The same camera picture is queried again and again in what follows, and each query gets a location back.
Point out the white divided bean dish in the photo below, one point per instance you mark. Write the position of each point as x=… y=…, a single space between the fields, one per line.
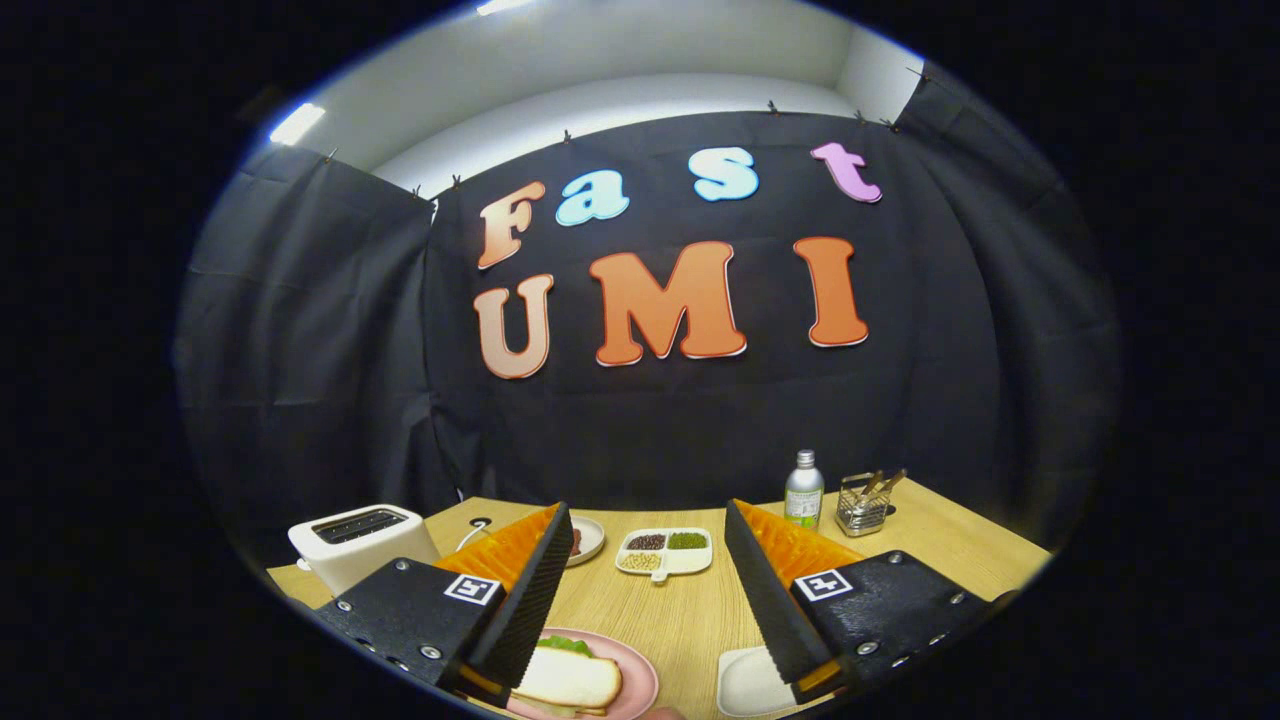
x=690 y=560

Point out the small ceiling light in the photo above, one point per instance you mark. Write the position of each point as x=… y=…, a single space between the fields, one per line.
x=297 y=124

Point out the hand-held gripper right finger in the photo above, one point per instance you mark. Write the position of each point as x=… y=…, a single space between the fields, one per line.
x=770 y=600

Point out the green lettuce leaf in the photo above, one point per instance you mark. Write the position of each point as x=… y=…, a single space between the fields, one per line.
x=565 y=644

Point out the small white dish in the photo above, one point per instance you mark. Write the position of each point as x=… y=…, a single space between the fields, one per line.
x=745 y=685

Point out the large ceiling light panel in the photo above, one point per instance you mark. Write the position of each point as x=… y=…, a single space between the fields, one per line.
x=503 y=6

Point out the toasted bread slice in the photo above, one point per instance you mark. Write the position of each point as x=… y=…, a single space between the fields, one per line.
x=570 y=680

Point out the green and silver bottle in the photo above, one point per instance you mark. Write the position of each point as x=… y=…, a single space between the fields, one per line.
x=803 y=500

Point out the black backdrop cloth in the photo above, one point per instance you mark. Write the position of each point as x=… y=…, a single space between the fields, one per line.
x=700 y=440

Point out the pink plate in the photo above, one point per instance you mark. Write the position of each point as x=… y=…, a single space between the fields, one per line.
x=640 y=680

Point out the white toaster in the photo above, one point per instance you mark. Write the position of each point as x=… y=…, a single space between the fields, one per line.
x=350 y=560

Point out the round white plate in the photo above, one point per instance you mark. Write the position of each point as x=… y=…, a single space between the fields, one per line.
x=593 y=540

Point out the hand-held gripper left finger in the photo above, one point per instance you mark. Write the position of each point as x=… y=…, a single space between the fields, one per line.
x=525 y=600

